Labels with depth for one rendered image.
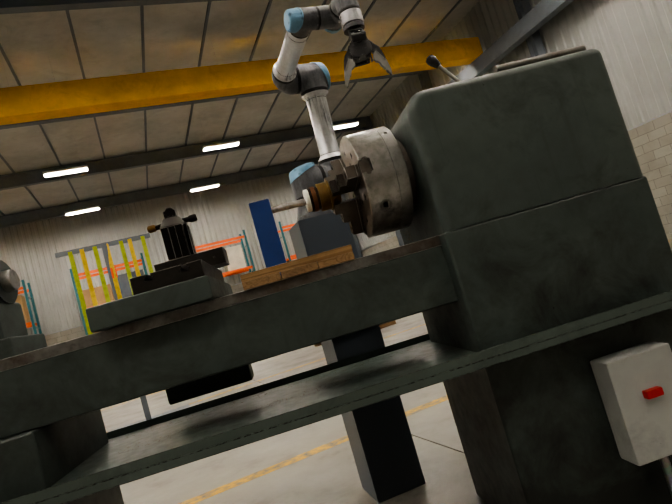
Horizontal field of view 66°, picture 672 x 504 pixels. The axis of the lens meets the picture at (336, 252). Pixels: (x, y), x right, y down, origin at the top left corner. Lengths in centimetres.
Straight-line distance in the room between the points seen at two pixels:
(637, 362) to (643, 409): 11
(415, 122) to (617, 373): 81
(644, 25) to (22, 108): 1278
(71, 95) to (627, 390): 1190
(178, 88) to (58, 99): 242
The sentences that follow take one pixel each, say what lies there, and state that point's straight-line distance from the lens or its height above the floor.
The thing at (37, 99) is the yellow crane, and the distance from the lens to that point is 1256.
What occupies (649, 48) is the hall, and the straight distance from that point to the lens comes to 1327.
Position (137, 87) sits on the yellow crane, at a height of 623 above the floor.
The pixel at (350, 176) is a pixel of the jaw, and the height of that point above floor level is 109.
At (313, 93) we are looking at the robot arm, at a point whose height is 160.
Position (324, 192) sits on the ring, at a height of 108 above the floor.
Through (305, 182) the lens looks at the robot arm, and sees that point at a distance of 211.
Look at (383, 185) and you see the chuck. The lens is 144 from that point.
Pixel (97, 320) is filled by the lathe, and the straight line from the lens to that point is 138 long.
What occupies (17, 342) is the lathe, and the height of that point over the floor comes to 90.
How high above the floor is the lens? 80
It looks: 4 degrees up
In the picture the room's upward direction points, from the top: 16 degrees counter-clockwise
